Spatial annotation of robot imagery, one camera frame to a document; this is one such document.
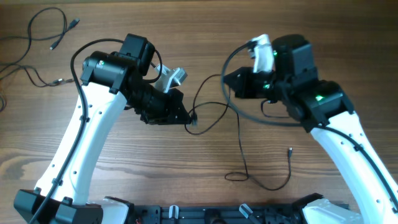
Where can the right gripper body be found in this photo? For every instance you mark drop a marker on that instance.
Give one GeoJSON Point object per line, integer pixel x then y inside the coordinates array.
{"type": "Point", "coordinates": [259, 85]}

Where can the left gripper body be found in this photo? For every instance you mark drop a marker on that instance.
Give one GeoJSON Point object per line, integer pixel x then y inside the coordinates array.
{"type": "Point", "coordinates": [160, 109]}

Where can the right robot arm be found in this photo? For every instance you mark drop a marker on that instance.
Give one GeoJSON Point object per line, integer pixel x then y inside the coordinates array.
{"type": "Point", "coordinates": [284, 71]}

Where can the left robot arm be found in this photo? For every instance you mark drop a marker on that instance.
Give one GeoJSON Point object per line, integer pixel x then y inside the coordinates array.
{"type": "Point", "coordinates": [109, 84]}

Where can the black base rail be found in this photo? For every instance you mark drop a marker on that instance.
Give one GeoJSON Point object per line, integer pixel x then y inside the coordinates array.
{"type": "Point", "coordinates": [174, 214]}

